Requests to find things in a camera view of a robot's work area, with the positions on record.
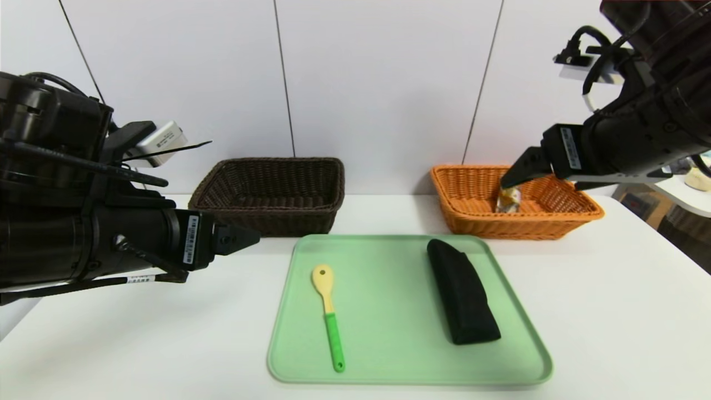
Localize plastic brown snack roll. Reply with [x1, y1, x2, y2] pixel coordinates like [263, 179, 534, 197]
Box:
[496, 187, 523, 214]

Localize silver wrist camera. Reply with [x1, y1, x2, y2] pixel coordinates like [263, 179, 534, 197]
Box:
[129, 121, 188, 168]
[554, 47, 634, 85]

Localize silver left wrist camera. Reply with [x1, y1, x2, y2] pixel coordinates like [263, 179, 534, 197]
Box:
[129, 121, 188, 168]

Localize light green plastic tray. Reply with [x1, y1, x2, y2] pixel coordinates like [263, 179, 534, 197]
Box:
[268, 234, 554, 385]

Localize dark brown wicker basket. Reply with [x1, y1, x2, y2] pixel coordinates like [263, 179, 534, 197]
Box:
[188, 157, 346, 238]

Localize beige round object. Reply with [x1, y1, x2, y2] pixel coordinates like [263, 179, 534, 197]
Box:
[684, 167, 711, 192]

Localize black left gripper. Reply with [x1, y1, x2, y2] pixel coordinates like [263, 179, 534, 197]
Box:
[113, 208, 261, 272]

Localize white side table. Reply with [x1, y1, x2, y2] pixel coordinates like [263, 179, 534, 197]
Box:
[647, 175, 711, 218]

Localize orange wicker basket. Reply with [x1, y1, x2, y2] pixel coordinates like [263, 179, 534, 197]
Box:
[430, 164, 605, 241]

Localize brown cardboard box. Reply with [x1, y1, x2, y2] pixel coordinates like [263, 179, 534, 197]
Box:
[614, 186, 675, 231]

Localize yellow spoon with green handle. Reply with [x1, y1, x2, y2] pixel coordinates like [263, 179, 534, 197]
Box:
[312, 264, 346, 373]

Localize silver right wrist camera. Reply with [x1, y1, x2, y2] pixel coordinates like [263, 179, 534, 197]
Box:
[554, 47, 634, 85]

